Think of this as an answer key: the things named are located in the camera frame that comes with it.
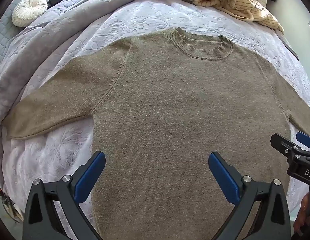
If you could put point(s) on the grey quilted mattress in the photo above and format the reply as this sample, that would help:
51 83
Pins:
2 37

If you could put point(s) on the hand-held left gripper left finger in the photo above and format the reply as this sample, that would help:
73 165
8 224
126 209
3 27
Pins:
91 176

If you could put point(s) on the lavender embossed blanket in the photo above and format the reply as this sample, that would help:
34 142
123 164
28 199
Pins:
157 15

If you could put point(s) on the beige knit sweater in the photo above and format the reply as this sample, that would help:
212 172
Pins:
170 105

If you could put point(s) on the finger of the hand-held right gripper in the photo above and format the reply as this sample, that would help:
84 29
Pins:
282 145
305 138

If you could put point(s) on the round white pleated pillow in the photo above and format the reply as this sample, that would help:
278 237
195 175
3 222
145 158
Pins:
28 11

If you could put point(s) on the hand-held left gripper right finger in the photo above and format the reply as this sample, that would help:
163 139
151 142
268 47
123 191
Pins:
223 177

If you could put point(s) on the person's right hand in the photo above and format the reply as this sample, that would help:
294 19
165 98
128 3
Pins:
301 212

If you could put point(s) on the cream striped cloth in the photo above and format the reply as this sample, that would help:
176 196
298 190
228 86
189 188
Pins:
240 5

